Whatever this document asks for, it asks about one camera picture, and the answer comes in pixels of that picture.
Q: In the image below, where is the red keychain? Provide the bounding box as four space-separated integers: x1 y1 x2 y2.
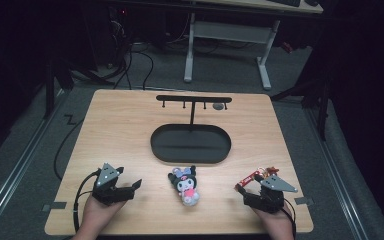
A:
237 165 281 188

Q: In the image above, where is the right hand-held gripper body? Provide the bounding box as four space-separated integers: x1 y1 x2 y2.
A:
243 174 299 215

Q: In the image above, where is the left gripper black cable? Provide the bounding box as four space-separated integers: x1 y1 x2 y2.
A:
72 169 102 233

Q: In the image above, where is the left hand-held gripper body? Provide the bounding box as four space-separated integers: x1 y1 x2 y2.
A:
91 162 138 206

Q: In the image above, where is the black metal stand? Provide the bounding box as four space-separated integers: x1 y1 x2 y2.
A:
42 54 76 119
270 74 333 142

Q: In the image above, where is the person's left hand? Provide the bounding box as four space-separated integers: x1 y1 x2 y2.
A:
79 195 127 232

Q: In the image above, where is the metal floor rail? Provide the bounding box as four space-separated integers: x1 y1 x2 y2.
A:
304 106 370 240
0 89 66 233

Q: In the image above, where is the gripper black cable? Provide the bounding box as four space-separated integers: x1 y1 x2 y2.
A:
281 197 297 240
72 169 102 233

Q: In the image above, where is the black floor cable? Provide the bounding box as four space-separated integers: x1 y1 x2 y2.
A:
53 117 85 181

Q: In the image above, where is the bundle of black cables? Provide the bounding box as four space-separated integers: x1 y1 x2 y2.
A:
108 19 155 91

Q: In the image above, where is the black keyboard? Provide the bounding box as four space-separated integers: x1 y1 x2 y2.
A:
267 0 302 8

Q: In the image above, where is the desk with white legs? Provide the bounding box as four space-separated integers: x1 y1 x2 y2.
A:
183 0 325 91

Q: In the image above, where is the person's right hand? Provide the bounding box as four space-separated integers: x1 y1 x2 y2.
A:
251 203 295 240

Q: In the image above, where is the black key stand with tray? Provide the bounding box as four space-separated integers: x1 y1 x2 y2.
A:
150 94 233 165

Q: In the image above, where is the grey tape piece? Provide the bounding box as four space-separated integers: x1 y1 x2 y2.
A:
41 201 68 213
293 196 315 206

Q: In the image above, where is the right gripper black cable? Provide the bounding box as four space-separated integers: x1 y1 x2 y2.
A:
281 197 297 240

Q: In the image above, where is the dark equipment with red light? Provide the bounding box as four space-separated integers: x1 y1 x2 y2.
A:
106 5 134 44

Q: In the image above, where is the black and white plush keychain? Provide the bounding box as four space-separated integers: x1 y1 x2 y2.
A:
167 165 201 207

